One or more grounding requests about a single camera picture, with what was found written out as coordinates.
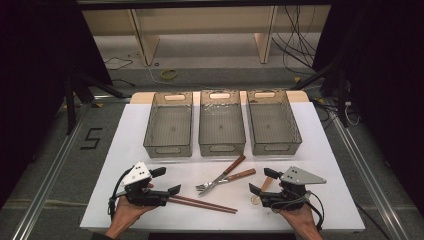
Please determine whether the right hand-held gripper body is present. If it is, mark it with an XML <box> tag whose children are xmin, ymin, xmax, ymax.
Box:
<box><xmin>259</xmin><ymin>165</ymin><xmax>328</xmax><ymax>212</ymax></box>

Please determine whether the black frame beam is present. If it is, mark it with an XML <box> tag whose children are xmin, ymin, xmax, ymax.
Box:
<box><xmin>76</xmin><ymin>0</ymin><xmax>334</xmax><ymax>10</ymax></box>

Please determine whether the white looped cable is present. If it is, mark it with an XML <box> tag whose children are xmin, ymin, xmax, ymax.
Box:
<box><xmin>344</xmin><ymin>100</ymin><xmax>362</xmax><ymax>127</ymax></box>

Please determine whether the light wooden desk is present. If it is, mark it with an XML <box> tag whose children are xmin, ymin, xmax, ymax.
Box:
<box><xmin>81</xmin><ymin>4</ymin><xmax>331</xmax><ymax>66</ymax></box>

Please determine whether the white floor cable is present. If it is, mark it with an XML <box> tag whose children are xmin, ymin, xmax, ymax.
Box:
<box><xmin>144</xmin><ymin>63</ymin><xmax>201</xmax><ymax>90</ymax></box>

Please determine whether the person's right hand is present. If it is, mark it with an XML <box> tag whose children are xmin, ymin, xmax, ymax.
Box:
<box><xmin>278</xmin><ymin>203</ymin><xmax>322</xmax><ymax>235</ymax></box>

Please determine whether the right gripper grey cable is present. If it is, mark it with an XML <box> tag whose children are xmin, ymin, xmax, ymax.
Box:
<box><xmin>270</xmin><ymin>190</ymin><xmax>313</xmax><ymax>214</ymax></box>

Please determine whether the bundle of black cables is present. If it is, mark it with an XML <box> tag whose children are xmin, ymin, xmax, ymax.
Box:
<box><xmin>271</xmin><ymin>4</ymin><xmax>318</xmax><ymax>76</ymax></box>

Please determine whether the thin black floor cable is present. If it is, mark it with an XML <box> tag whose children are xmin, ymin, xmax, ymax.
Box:
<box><xmin>111</xmin><ymin>78</ymin><xmax>136</xmax><ymax>88</ymax></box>
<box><xmin>104</xmin><ymin>56</ymin><xmax>134</xmax><ymax>71</ymax></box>

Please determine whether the black metal stand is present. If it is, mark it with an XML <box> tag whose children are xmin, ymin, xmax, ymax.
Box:
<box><xmin>64</xmin><ymin>72</ymin><xmax>125</xmax><ymax>135</ymax></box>
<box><xmin>290</xmin><ymin>62</ymin><xmax>352</xmax><ymax>128</ymax></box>

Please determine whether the black curtain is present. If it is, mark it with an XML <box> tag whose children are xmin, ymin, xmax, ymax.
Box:
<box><xmin>312</xmin><ymin>0</ymin><xmax>424</xmax><ymax>214</ymax></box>
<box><xmin>0</xmin><ymin>0</ymin><xmax>113</xmax><ymax>208</ymax></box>

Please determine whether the yellow tape roll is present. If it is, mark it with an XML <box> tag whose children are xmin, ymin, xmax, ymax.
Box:
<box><xmin>160</xmin><ymin>68</ymin><xmax>179</xmax><ymax>81</ymax></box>

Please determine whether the wooden-handled steel knife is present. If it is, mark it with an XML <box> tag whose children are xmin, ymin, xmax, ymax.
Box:
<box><xmin>198</xmin><ymin>154</ymin><xmax>248</xmax><ymax>197</ymax></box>

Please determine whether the person's left hand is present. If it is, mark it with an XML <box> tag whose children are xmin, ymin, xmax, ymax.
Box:
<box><xmin>105</xmin><ymin>181</ymin><xmax>158</xmax><ymax>239</ymax></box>

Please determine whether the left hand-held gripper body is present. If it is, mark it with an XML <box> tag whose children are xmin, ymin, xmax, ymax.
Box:
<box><xmin>120</xmin><ymin>161</ymin><xmax>170</xmax><ymax>208</ymax></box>

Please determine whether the wooden-handled steel fork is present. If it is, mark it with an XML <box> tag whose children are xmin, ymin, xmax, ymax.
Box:
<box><xmin>195</xmin><ymin>168</ymin><xmax>258</xmax><ymax>197</ymax></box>

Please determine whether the thick black floor cable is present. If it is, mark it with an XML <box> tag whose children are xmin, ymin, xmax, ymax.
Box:
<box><xmin>354</xmin><ymin>202</ymin><xmax>385</xmax><ymax>240</ymax></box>

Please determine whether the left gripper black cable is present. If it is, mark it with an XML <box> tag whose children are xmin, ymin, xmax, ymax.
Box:
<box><xmin>107</xmin><ymin>166</ymin><xmax>134</xmax><ymax>219</ymax></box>

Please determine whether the light wooden spoon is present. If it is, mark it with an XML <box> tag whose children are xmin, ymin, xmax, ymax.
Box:
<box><xmin>250</xmin><ymin>176</ymin><xmax>275</xmax><ymax>205</ymax></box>

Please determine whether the aluminium floor rail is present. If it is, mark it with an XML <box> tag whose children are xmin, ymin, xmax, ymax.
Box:
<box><xmin>11</xmin><ymin>102</ymin><xmax>92</xmax><ymax>240</ymax></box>
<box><xmin>328</xmin><ymin>99</ymin><xmax>412</xmax><ymax>240</ymax></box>

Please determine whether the smoky transparent plastic bin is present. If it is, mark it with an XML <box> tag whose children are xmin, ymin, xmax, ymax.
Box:
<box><xmin>143</xmin><ymin>91</ymin><xmax>194</xmax><ymax>159</ymax></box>
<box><xmin>198</xmin><ymin>89</ymin><xmax>247</xmax><ymax>158</ymax></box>
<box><xmin>246</xmin><ymin>89</ymin><xmax>303</xmax><ymax>157</ymax></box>

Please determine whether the brown wooden chopstick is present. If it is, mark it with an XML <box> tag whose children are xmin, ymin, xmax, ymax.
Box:
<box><xmin>167</xmin><ymin>198</ymin><xmax>235</xmax><ymax>215</ymax></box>
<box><xmin>169</xmin><ymin>194</ymin><xmax>239</xmax><ymax>213</ymax></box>

